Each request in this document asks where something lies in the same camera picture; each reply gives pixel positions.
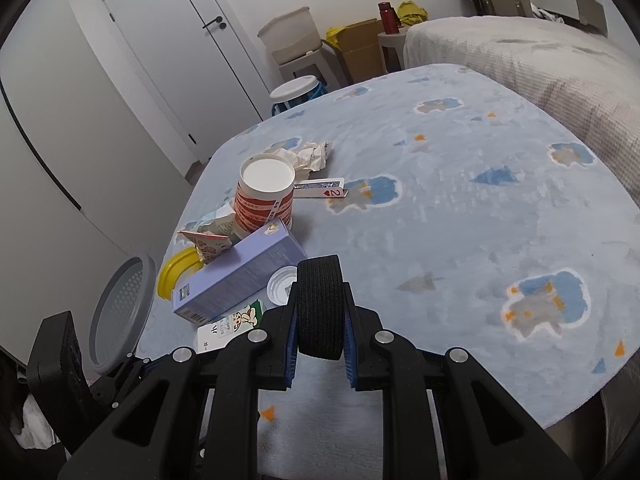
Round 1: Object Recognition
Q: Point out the white wardrobe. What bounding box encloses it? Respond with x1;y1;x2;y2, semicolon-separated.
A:
1;0;191;361

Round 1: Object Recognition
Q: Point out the white round plastic lid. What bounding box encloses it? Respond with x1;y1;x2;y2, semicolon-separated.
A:
266;266;297;307

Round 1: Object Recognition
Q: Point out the purple Zootopia toothpaste box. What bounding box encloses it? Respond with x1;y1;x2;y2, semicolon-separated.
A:
172;219;306;325

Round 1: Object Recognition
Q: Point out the white door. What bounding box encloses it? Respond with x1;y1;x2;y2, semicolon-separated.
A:
104;0;262;162

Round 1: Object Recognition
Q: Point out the grey plastic stool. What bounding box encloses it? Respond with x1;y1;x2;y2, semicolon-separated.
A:
279;44;350;92

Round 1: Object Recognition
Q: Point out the grey perforated trash basket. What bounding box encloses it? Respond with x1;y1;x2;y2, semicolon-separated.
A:
89;254;156;375

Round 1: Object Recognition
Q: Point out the yellow plastic lid frame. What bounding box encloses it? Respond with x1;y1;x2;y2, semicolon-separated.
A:
156;246;204;300

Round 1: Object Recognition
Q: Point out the crumpled white paper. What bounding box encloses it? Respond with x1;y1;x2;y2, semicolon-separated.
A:
267;141;332;182

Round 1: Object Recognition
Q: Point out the yellow bag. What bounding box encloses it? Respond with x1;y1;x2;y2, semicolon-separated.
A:
397;0;428;28

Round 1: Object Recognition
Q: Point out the translucent storage bin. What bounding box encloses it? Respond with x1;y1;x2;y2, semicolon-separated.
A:
257;6;322;65

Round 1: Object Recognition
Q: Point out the white desk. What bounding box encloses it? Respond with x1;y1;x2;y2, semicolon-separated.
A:
530;0;608;37

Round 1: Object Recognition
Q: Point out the playing card box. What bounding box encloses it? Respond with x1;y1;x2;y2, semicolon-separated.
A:
294;178;347;200

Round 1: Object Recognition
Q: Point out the black rubber toy wheel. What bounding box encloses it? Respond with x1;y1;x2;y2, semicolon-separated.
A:
296;255;345;361

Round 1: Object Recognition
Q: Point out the red snack wrapper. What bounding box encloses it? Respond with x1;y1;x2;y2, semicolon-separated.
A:
179;230;232;264

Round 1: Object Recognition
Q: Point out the grey side stool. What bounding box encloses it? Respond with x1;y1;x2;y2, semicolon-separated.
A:
378;27;409;74

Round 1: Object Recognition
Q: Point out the red white paper cup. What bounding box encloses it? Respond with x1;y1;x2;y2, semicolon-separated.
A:
232;154;295;238

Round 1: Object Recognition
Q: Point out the black door handle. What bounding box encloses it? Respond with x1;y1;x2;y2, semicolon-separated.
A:
203;15;227;29

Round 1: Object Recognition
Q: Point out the light blue snack bag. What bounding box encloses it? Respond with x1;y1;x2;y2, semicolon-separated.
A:
182;208;235;236

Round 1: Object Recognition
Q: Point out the brown cardboard box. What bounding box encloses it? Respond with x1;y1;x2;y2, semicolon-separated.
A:
326;18;384;84

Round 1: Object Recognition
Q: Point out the beige bed cover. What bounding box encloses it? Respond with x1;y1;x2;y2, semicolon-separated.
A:
404;16;639;200

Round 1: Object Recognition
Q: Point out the white blue round stool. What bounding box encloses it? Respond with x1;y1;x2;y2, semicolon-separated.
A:
270;75;326;116

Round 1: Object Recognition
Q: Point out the red water bottle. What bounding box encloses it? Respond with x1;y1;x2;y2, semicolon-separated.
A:
378;1;401;35

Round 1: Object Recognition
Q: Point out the green white milk carton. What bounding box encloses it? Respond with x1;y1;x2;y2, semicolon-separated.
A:
196;299;264;353

